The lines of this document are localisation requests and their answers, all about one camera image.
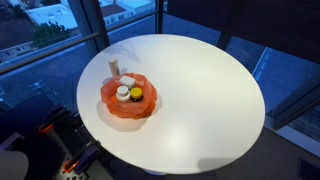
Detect white round-cap bottle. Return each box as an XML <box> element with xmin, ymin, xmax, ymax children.
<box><xmin>115</xmin><ymin>85</ymin><xmax>131</xmax><ymax>103</ymax></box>

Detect white square-cap bottle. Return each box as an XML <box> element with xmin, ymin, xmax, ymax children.
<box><xmin>118</xmin><ymin>75</ymin><xmax>136</xmax><ymax>89</ymax></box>

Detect yellow-cap dark jar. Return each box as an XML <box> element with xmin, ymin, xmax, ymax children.
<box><xmin>129</xmin><ymin>87</ymin><xmax>144</xmax><ymax>103</ymax></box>

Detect short dark window strut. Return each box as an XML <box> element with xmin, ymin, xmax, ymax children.
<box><xmin>215</xmin><ymin>32</ymin><xmax>233</xmax><ymax>51</ymax></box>

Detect white table base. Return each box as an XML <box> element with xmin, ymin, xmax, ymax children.
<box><xmin>143</xmin><ymin>168</ymin><xmax>168</xmax><ymax>177</ymax></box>

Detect purple and orange clamp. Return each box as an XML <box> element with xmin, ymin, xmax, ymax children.
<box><xmin>63</xmin><ymin>139</ymin><xmax>102</xmax><ymax>175</ymax></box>

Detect perforated metal mounting board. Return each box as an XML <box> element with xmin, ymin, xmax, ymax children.
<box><xmin>46</xmin><ymin>133</ymin><xmax>113</xmax><ymax>180</ymax></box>

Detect metal window handrail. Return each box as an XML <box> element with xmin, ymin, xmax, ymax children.
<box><xmin>0</xmin><ymin>10</ymin><xmax>158</xmax><ymax>76</ymax></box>

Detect dark window blind panel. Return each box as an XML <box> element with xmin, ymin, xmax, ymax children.
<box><xmin>166</xmin><ymin>0</ymin><xmax>320</xmax><ymax>65</ymax></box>

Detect dark slanted window beam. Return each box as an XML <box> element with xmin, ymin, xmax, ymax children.
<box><xmin>271</xmin><ymin>85</ymin><xmax>320</xmax><ymax>130</ymax></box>

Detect purple clamp piece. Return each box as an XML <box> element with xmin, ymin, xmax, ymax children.
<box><xmin>0</xmin><ymin>132</ymin><xmax>25</xmax><ymax>152</ymax></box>

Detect grey rounded object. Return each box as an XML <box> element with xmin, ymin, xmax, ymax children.
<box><xmin>0</xmin><ymin>149</ymin><xmax>30</xmax><ymax>180</ymax></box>

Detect thin dark window post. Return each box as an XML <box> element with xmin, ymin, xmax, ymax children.
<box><xmin>156</xmin><ymin>0</ymin><xmax>165</xmax><ymax>34</ymax></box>

